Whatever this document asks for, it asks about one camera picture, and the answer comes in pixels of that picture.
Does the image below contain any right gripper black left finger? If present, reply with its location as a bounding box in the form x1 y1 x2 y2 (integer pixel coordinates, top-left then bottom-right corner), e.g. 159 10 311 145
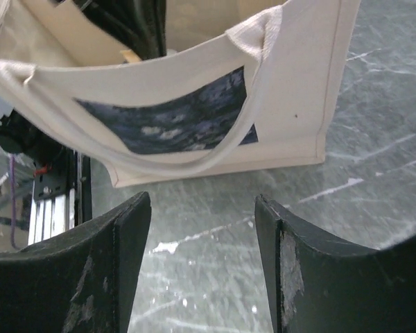
0 192 151 333

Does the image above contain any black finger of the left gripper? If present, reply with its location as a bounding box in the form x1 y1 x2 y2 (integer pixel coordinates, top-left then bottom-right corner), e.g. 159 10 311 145
74 0 167 60

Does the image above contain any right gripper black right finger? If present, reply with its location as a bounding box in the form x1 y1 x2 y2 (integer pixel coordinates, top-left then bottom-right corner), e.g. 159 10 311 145
254 195 416 332

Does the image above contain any cream canvas tote bag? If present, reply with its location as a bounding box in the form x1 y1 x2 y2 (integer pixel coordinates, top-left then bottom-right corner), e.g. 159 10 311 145
0 1 360 187

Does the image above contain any aluminium rail frame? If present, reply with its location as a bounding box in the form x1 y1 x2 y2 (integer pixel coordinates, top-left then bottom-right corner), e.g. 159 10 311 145
28 189 76 245

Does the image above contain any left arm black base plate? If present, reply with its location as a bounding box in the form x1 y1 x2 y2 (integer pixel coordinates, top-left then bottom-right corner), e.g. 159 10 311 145
33 147 92 232

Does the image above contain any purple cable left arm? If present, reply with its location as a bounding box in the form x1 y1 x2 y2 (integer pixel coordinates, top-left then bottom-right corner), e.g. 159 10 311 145
8 154 21 250

